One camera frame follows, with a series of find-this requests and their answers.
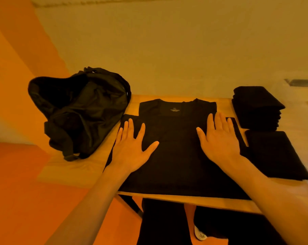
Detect person's left hand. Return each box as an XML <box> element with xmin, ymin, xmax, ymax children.
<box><xmin>109</xmin><ymin>118</ymin><xmax>160</xmax><ymax>174</ymax></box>

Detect white shoe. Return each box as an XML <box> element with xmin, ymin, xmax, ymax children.
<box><xmin>194</xmin><ymin>225</ymin><xmax>207</xmax><ymax>241</ymax></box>

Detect black t-shirt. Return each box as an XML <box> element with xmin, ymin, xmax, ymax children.
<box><xmin>104</xmin><ymin>99</ymin><xmax>252</xmax><ymax>200</ymax></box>

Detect person's left forearm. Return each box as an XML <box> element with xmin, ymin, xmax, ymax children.
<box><xmin>45</xmin><ymin>164</ymin><xmax>131</xmax><ymax>245</ymax></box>

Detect black trousers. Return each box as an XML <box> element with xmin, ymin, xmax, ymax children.
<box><xmin>137</xmin><ymin>198</ymin><xmax>287</xmax><ymax>245</ymax></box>

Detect person's right forearm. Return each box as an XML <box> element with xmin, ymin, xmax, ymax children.
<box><xmin>220</xmin><ymin>155</ymin><xmax>308</xmax><ymax>245</ymax></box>

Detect stack of folded black clothes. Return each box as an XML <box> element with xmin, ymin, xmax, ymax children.
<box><xmin>231</xmin><ymin>86</ymin><xmax>286</xmax><ymax>132</ymax></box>

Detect black table leg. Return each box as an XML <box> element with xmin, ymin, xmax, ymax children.
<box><xmin>118</xmin><ymin>194</ymin><xmax>144</xmax><ymax>219</ymax></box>

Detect person's right hand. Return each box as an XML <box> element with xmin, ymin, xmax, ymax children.
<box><xmin>196</xmin><ymin>112</ymin><xmax>242</xmax><ymax>172</ymax></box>

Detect black fabric bag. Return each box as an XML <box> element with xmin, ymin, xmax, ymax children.
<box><xmin>28</xmin><ymin>66</ymin><xmax>132</xmax><ymax>162</ymax></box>

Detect folded black garment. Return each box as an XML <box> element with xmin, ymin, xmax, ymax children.
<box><xmin>242</xmin><ymin>130</ymin><xmax>308</xmax><ymax>181</ymax></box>

